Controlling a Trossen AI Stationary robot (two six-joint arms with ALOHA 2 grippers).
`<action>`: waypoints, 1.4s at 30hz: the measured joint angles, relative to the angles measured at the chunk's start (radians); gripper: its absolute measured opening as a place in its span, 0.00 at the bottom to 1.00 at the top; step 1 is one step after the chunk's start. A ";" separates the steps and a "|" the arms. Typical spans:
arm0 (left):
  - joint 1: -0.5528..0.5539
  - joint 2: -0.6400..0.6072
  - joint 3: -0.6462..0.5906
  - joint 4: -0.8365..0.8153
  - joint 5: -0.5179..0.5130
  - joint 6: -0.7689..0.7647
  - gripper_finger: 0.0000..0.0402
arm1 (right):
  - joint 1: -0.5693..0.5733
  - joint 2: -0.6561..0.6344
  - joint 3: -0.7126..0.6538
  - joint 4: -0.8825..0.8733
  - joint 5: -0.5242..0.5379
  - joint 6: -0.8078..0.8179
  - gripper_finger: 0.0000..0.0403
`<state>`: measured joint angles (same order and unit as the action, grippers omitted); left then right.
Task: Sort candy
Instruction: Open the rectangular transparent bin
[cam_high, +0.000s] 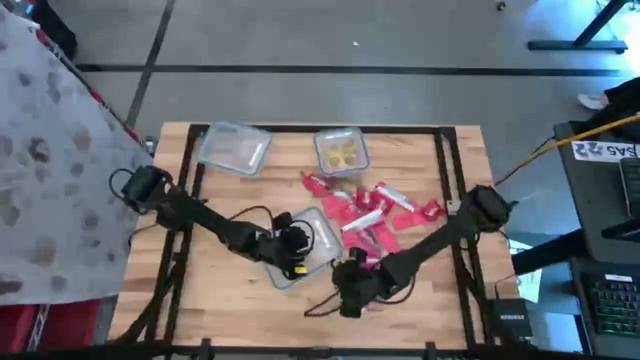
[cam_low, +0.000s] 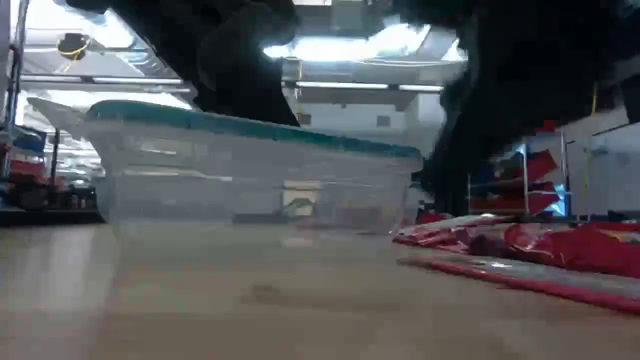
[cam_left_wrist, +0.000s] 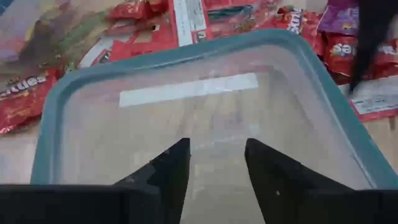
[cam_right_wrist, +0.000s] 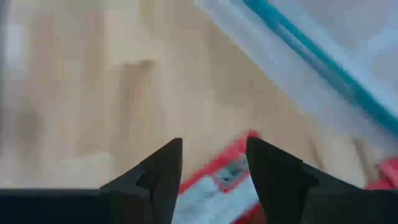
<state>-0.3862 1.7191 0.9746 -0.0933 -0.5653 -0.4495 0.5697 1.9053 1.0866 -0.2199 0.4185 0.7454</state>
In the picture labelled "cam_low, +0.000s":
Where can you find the long red white candy strip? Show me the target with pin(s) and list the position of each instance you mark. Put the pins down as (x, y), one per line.
(525, 284)

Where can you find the ceiling light panel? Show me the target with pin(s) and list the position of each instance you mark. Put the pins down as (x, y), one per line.
(350, 47)

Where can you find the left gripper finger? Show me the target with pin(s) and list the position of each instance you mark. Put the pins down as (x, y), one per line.
(250, 100)

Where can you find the red storage bin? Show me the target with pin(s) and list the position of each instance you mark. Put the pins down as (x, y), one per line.
(547, 126)
(515, 204)
(542, 167)

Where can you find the magenta candy packet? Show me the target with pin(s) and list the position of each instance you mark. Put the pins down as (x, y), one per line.
(487, 246)

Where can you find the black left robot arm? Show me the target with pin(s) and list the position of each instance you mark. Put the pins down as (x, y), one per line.
(175, 15)

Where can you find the cluttered storage shelf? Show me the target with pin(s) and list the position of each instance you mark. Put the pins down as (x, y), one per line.
(30, 170)

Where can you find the long red candy packet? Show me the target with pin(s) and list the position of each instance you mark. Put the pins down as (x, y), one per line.
(450, 225)

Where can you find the long tube light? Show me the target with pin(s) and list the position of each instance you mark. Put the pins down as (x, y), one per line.
(350, 86)

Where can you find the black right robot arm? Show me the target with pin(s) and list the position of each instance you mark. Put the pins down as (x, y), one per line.
(525, 50)

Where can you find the large clear plastic container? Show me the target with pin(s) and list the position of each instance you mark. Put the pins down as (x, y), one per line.
(200, 175)

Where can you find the metal shelf rack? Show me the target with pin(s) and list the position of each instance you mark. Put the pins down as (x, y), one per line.
(524, 190)

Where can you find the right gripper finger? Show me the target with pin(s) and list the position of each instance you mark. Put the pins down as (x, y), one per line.
(447, 190)

